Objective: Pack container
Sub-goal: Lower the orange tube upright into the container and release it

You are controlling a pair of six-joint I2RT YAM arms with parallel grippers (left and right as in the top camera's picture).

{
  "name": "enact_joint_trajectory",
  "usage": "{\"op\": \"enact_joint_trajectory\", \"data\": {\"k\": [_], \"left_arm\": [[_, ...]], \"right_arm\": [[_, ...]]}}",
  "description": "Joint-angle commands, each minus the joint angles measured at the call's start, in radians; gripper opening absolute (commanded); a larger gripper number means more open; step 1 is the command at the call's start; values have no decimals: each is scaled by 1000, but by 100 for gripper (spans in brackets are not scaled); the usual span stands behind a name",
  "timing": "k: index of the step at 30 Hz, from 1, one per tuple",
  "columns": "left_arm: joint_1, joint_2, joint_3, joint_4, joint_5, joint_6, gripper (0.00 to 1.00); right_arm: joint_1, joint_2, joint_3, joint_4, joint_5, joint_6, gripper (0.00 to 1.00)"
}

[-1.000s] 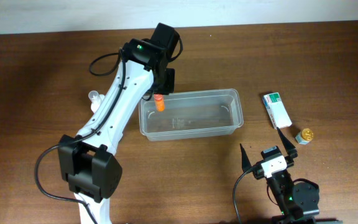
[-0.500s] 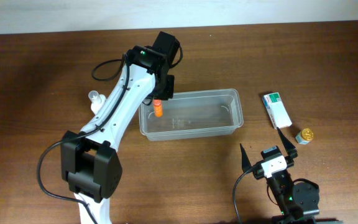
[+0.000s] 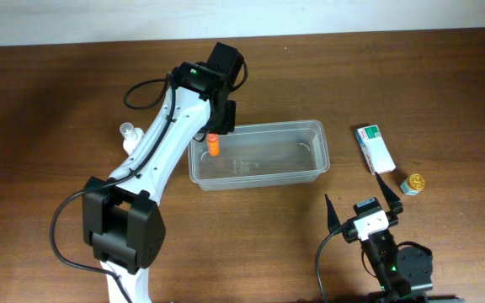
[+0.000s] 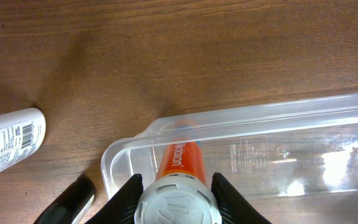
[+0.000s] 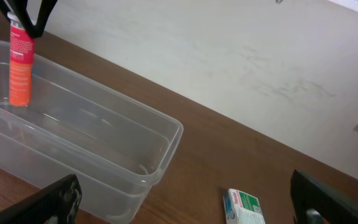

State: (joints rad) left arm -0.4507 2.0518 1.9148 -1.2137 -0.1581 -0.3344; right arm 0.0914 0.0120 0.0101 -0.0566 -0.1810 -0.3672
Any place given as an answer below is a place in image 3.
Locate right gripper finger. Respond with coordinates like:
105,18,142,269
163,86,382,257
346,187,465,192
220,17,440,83
375,173,401,209
325,194,342,234

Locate orange tablet tube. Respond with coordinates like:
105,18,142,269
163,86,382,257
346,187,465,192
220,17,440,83
206,134,221,157

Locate white spray bottle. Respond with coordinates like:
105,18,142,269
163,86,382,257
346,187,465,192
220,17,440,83
120,122,144,155

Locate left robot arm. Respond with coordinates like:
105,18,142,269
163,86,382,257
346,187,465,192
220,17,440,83
82,43,248,302

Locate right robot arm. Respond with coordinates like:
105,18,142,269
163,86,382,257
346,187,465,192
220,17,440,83
315,175,464,303

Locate clear plastic container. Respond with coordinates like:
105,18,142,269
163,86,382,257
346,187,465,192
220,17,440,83
188,120,330,191

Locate small jar gold lid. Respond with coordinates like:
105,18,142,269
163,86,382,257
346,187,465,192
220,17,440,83
400,173,426,195

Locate white green medicine box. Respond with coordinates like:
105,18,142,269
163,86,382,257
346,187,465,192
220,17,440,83
355,125,396,174

